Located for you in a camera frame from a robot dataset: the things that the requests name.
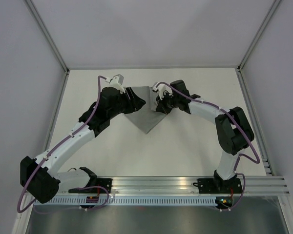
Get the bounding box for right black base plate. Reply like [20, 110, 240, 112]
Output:
[193, 177, 243, 194]

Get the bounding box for white slotted cable duct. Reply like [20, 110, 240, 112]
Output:
[47, 195, 216, 206]

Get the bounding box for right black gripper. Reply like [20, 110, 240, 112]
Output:
[155, 91, 179, 115]

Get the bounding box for grey cloth napkin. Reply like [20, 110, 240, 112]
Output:
[125, 86, 167, 134]

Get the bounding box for left aluminium frame post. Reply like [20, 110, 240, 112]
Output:
[23, 0, 69, 74]

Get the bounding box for aluminium frame post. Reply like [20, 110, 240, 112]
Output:
[236, 0, 283, 72]
[23, 0, 69, 74]

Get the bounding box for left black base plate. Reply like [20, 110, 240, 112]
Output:
[93, 178, 113, 194]

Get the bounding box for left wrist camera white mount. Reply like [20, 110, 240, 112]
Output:
[105, 74, 125, 94]

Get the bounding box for right aluminium frame post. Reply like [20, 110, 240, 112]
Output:
[236, 0, 283, 72]

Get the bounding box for aluminium mounting rail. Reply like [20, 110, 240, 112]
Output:
[53, 175, 290, 195]

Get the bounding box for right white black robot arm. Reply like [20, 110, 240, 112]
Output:
[152, 80, 260, 193]

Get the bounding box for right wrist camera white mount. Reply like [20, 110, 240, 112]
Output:
[151, 82, 171, 100]

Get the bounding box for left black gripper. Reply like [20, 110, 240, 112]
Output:
[108, 87, 146, 119]

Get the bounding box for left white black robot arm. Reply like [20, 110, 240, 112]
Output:
[20, 87, 146, 203]

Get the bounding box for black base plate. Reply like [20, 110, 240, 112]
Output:
[93, 178, 113, 194]
[193, 177, 243, 194]

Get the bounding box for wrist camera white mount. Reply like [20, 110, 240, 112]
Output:
[151, 82, 171, 100]
[105, 74, 125, 94]

